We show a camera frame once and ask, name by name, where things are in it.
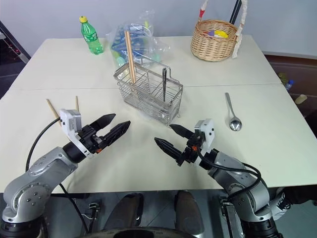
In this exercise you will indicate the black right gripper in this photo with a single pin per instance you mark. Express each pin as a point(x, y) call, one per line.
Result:
point(192, 148)

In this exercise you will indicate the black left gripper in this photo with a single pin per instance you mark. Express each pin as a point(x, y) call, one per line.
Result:
point(92, 141)

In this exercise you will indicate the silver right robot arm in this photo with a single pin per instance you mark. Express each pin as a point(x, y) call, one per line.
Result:
point(247, 188)

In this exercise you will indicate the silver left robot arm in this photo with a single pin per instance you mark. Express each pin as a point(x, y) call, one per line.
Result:
point(37, 178)

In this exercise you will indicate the wooden chopstick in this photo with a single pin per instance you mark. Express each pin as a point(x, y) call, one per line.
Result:
point(77, 104)
point(52, 108)
point(129, 53)

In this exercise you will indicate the dark metal utensil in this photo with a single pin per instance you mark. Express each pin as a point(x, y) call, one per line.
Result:
point(164, 81)

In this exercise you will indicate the steel spoon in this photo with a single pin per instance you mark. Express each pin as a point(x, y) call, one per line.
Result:
point(235, 124)

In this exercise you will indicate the green plastic soda bottle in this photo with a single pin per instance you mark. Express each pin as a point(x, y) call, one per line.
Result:
point(90, 37)

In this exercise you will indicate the clear plastic bag with items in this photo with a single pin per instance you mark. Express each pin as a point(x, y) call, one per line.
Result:
point(142, 37)

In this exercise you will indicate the colourful items in wicker basket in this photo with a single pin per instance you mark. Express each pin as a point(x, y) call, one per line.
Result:
point(219, 33)

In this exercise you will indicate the white sneaker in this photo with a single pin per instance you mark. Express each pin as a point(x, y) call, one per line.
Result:
point(281, 203)

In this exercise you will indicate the small blue capped bottle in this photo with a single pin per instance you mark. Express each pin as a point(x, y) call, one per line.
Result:
point(289, 84)

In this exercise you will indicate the small cream object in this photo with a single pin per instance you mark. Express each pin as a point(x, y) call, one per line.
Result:
point(301, 99)

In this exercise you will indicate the black metal poles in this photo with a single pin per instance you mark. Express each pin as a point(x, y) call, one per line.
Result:
point(234, 15)

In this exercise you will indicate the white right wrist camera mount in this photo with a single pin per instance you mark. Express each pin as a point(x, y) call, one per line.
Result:
point(206, 131)

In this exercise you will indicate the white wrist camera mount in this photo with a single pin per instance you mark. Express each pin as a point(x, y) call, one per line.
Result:
point(69, 121)
point(206, 131)

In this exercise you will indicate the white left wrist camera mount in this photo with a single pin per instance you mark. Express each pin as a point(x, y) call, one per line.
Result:
point(69, 121)

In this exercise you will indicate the metal bracket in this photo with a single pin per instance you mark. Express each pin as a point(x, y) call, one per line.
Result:
point(226, 204)
point(93, 209)

